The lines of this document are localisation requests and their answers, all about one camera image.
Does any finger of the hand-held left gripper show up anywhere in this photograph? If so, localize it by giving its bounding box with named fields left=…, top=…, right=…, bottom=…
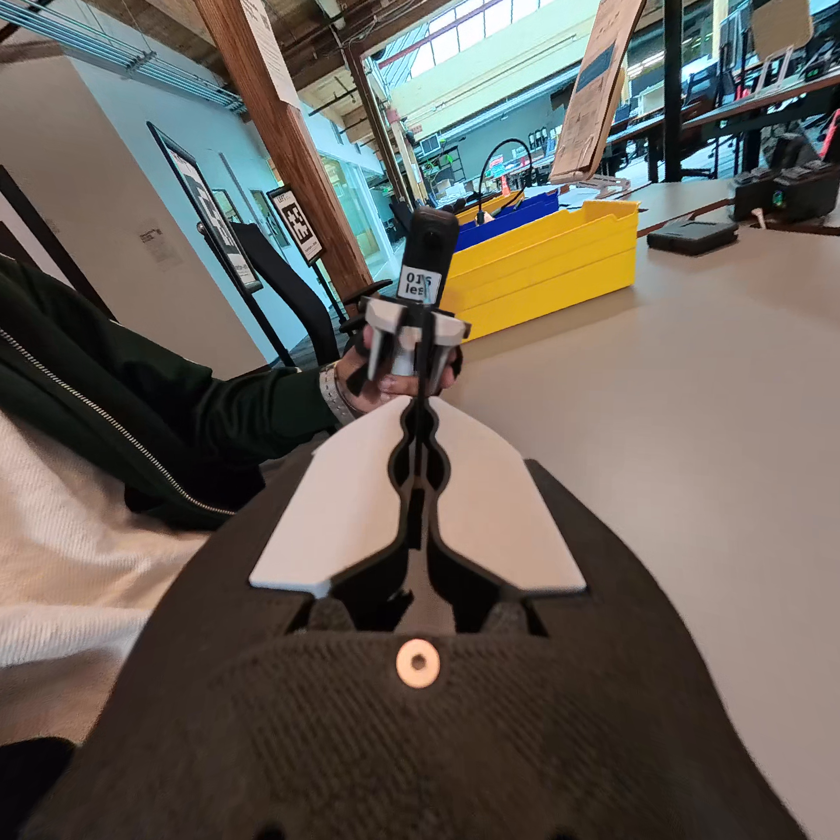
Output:
left=363, top=298, right=404, bottom=382
left=428, top=315, right=469, bottom=396

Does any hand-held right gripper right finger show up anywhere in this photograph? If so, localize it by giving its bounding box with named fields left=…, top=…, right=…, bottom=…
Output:
left=428, top=395, right=587, bottom=598

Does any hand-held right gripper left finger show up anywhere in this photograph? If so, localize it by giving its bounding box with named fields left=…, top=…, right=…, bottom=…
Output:
left=249, top=395, right=416, bottom=598

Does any yellow plastic bin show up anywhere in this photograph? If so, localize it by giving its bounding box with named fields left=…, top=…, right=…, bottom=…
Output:
left=436, top=200, right=641, bottom=342
left=456, top=192, right=524, bottom=225

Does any black case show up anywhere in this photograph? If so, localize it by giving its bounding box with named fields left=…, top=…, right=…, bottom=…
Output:
left=646, top=220, right=739, bottom=257

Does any person's left forearm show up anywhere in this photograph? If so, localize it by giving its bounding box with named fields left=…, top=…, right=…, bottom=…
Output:
left=193, top=364, right=340, bottom=463

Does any grey desk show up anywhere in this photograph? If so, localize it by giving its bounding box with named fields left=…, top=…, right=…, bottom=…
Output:
left=407, top=177, right=840, bottom=840

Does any wooden background desk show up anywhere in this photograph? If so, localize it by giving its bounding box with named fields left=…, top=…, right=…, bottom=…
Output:
left=607, top=69, right=840, bottom=186

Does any person's left hand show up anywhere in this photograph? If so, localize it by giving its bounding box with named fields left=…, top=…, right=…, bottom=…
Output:
left=333, top=326, right=460, bottom=412

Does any silver mesh wristwatch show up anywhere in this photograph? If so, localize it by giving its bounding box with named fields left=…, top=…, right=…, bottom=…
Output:
left=319, top=361, right=360, bottom=425

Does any blue plastic bin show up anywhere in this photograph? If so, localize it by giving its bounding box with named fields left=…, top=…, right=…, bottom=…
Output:
left=453, top=190, right=560, bottom=252

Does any framed marker sign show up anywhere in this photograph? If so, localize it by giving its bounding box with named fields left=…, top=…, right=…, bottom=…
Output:
left=266, top=185, right=347, bottom=324

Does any wooden pillar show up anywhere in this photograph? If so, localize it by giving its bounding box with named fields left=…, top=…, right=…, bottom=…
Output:
left=193, top=0, right=376, bottom=304

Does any large black framed sign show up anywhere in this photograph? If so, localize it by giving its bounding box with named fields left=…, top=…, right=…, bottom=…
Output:
left=147, top=121, right=298, bottom=370

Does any brown cardboard sign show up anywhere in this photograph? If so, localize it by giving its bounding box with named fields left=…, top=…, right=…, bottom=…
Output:
left=550, top=0, right=647, bottom=186

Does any white paper notice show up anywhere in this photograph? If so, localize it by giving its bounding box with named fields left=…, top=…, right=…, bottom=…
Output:
left=239, top=0, right=303, bottom=110

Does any beige cardboard panel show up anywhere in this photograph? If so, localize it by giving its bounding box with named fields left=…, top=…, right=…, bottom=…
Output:
left=750, top=0, right=816, bottom=52

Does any black cable loop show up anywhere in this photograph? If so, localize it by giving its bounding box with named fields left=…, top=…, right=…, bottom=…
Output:
left=476, top=138, right=534, bottom=225

